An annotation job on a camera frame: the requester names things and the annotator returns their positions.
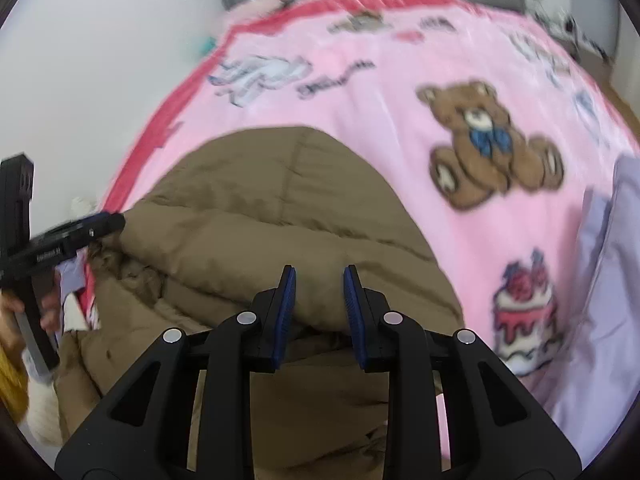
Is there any brown hooded puffer jacket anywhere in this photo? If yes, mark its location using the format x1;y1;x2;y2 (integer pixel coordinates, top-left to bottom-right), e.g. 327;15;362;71
55;127;463;479

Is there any person's left hand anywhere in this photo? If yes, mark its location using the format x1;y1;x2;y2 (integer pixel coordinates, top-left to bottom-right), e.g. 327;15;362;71
1;270;62;365

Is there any lavender padded garment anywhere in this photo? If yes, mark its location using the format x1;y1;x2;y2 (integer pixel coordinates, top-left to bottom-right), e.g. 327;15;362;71
529;155;639;468

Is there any teal small toy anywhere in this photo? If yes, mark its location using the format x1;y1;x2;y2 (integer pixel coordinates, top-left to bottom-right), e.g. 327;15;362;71
198;36;217;58

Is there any pink cartoon fleece blanket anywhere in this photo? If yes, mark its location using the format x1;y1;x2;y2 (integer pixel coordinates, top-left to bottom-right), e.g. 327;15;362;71
60;0;640;436

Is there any pink plush pillow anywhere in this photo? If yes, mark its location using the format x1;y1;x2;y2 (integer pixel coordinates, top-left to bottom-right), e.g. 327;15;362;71
212;0;292;36

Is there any grey bedside table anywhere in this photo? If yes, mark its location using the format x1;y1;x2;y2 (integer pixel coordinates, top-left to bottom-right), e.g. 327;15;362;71
526;3;620;65

